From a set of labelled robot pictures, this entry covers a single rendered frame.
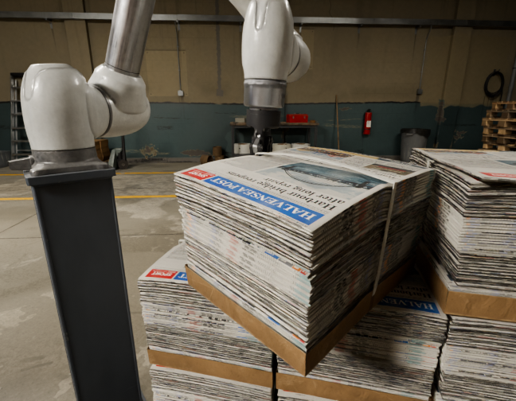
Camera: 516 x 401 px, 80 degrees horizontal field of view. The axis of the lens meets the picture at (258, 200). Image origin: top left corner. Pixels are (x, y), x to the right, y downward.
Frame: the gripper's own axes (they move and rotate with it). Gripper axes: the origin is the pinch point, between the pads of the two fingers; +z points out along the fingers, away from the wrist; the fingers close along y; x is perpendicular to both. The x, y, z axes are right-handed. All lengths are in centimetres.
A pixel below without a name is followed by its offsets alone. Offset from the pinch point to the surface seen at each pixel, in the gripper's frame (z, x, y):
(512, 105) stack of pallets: -37, -301, 578
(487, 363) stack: 18, -45, -18
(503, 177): -13.6, -38.9, -20.0
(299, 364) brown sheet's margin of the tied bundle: 10.9, -15.1, -35.6
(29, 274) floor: 107, 189, 84
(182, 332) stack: 25.6, 10.3, -19.8
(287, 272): -1.8, -12.2, -34.6
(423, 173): -11.7, -31.1, -11.7
